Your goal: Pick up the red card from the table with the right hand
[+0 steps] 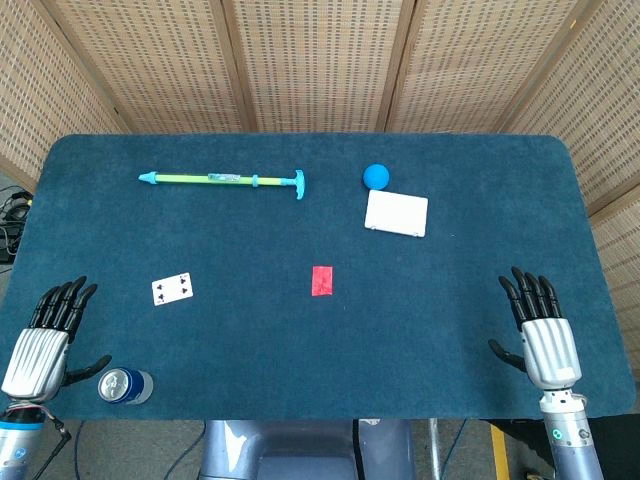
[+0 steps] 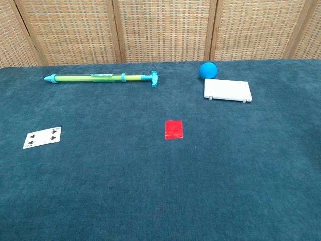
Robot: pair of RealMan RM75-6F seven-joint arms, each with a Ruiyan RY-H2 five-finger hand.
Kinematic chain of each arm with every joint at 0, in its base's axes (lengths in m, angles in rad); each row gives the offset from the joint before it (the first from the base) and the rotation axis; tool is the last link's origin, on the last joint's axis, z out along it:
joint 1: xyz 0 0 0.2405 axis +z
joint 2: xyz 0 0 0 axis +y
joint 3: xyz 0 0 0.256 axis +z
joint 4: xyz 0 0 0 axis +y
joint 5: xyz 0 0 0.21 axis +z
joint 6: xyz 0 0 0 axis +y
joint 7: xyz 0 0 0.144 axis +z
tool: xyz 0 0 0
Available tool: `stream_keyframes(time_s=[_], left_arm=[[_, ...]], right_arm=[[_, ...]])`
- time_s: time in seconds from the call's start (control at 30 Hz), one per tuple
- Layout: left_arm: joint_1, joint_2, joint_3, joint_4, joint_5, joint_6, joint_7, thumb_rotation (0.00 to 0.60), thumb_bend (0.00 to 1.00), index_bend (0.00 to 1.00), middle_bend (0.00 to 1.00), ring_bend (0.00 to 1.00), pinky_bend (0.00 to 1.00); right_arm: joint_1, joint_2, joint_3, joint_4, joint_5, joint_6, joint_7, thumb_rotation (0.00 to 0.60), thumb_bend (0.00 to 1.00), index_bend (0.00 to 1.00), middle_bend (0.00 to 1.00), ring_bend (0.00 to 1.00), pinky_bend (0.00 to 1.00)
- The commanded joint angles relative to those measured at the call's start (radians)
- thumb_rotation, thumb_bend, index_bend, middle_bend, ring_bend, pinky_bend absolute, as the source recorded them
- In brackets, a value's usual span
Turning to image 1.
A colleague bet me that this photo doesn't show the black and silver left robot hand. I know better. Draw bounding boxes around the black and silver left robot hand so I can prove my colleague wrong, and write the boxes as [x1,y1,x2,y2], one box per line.
[0,275,113,405]

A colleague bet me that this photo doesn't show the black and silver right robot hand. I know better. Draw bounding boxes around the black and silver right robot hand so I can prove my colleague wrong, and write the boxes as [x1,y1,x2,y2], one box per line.
[487,266,584,391]

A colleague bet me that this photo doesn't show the blue drink can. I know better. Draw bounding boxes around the blue drink can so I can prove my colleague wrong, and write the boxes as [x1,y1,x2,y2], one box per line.
[97,367,154,406]

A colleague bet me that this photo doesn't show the four of clubs playing card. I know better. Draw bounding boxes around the four of clubs playing card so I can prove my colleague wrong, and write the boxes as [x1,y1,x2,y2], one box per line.
[151,272,195,308]

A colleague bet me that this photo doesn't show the silver metal table leg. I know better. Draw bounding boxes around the silver metal table leg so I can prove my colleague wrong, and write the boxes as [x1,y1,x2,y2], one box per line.
[428,418,445,480]

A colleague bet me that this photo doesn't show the white flat plastic box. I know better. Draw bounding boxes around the white flat plastic box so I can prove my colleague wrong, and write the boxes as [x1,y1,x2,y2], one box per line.
[363,189,430,239]

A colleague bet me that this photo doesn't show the blue carpet table cover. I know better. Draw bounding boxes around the blue carpet table cover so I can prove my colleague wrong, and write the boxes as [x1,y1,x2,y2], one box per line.
[0,132,637,421]

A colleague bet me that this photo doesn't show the green and cyan water squirter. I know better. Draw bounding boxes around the green and cyan water squirter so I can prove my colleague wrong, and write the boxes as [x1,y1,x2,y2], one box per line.
[138,169,307,202]

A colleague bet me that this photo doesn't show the blue ball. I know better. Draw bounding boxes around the blue ball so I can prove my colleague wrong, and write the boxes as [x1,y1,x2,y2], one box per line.
[363,163,391,191]

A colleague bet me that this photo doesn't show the silver-blue robot torso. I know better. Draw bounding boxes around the silver-blue robot torso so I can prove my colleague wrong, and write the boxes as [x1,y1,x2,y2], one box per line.
[197,418,416,480]

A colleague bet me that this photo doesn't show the woven bamboo folding screen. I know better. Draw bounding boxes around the woven bamboo folding screen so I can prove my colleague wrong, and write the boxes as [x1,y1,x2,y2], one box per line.
[0,0,640,374]

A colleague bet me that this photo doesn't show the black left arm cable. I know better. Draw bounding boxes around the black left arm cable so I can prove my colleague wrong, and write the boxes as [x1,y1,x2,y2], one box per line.
[43,405,73,480]

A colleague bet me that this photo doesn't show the black cable bundle on floor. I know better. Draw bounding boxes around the black cable bundle on floor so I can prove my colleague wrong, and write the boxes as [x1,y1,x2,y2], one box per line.
[0,185,34,264]

